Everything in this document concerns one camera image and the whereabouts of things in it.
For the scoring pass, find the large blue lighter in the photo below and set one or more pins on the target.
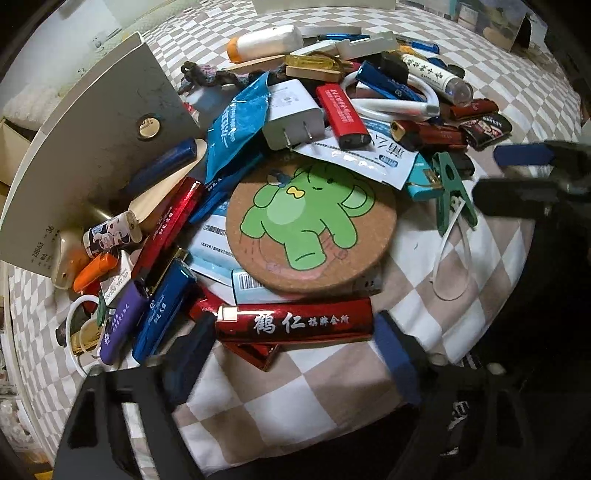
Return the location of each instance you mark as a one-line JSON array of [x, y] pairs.
[[161, 314]]

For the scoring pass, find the orange lighter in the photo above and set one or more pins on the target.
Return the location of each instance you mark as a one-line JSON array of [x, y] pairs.
[[94, 273]]

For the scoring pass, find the white zip tie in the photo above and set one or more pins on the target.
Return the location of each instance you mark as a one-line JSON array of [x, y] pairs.
[[443, 249]]

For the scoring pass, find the glossy red lighter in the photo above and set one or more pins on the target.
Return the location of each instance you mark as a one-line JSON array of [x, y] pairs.
[[475, 109]]

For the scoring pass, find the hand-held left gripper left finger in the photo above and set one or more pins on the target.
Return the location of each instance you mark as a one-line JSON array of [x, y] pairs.
[[187, 360]]

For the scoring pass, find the blue translucent lighter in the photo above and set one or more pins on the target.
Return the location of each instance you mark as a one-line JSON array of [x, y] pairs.
[[418, 45]]

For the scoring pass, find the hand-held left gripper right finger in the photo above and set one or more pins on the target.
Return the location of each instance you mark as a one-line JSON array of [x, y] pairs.
[[397, 360]]

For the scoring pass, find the gold earbud case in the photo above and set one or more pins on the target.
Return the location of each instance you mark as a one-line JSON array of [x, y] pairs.
[[62, 267]]

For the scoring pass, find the red metallic lighter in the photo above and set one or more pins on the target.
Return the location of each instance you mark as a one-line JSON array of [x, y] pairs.
[[173, 221]]

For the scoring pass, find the pale blue barcode packet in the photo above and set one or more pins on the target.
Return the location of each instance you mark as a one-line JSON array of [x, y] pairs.
[[247, 286]]

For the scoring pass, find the green clothespin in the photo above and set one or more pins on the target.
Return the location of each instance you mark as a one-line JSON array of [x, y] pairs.
[[452, 184]]

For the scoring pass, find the purple lighter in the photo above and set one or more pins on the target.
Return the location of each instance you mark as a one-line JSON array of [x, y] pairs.
[[122, 323]]

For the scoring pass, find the white fluffy pillow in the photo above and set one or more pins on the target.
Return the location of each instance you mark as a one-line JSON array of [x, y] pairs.
[[32, 108]]

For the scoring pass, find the black red printed lighter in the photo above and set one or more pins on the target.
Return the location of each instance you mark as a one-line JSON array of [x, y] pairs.
[[487, 130]]

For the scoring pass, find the dark red lighter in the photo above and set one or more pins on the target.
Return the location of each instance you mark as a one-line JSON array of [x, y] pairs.
[[438, 137]]

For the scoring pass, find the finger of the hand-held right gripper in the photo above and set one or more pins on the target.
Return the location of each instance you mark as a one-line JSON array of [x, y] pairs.
[[521, 154], [512, 196]]

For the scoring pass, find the dark crochet piece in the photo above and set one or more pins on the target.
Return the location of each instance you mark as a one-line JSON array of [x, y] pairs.
[[203, 76]]

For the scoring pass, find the white bottle with orange cap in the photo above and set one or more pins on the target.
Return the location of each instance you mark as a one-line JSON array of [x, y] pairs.
[[265, 42]]

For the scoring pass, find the white sachet with blue print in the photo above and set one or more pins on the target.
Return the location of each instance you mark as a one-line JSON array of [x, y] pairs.
[[369, 159], [210, 244]]

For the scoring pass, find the cork coaster with green elephant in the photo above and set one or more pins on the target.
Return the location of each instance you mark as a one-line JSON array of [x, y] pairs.
[[318, 221]]

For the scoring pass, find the clear plastic storage bin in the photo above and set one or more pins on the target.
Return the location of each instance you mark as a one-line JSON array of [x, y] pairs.
[[489, 23]]

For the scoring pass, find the cartoon print lighter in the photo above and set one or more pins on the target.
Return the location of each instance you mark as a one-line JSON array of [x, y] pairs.
[[111, 233]]

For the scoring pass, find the round wooden slice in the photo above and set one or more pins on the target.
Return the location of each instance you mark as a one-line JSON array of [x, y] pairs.
[[263, 63]]

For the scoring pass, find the red lighter with white print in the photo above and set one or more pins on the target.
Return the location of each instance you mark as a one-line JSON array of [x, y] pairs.
[[344, 115]]

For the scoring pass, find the white tube with clear cap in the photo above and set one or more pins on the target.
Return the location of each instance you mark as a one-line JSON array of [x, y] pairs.
[[431, 74]]

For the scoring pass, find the white USB charger plug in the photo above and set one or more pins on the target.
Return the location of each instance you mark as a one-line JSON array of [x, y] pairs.
[[291, 113]]

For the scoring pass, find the flat blue lighter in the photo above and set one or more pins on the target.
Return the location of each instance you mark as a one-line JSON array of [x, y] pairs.
[[385, 79]]

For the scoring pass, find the black ribbed clip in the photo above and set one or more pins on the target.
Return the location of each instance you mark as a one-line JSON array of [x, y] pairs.
[[392, 64]]

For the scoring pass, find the long red lighter white characters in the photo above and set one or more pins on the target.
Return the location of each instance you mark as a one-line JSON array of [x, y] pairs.
[[295, 321]]

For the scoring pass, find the dark blue lighter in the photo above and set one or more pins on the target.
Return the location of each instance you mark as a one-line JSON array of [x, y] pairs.
[[159, 167]]

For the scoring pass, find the wooden bedside shelf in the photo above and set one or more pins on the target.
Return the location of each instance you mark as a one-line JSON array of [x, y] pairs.
[[14, 147]]

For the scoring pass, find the heap of mixed small sundries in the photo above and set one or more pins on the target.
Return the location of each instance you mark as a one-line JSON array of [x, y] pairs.
[[212, 194]]

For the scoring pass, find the yellow translucent lighter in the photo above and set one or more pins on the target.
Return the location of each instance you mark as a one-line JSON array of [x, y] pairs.
[[318, 61]]

